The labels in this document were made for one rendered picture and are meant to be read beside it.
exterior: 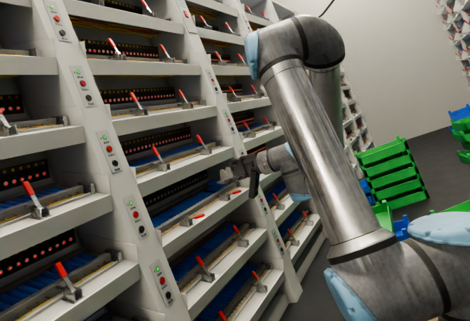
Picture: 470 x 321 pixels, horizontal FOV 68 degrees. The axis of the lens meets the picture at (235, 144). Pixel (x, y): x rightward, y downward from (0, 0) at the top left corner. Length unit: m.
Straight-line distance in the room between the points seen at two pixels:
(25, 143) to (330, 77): 0.77
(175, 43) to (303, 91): 0.95
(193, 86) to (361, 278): 1.13
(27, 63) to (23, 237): 0.42
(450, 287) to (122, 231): 0.75
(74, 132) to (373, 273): 0.76
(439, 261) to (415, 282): 0.06
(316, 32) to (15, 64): 0.73
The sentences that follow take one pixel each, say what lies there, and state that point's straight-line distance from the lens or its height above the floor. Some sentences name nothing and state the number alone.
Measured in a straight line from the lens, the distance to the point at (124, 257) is 1.03.
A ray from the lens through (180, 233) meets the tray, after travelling 1.13.
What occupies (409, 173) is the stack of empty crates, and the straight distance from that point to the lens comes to 2.39.
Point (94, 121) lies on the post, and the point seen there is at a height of 0.94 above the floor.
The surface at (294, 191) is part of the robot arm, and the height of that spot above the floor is 0.50.
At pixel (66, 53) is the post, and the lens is 1.09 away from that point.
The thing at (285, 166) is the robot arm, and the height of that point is 0.59.
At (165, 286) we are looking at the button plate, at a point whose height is 0.44.
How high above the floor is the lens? 0.72
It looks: 1 degrees up
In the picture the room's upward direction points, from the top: 22 degrees counter-clockwise
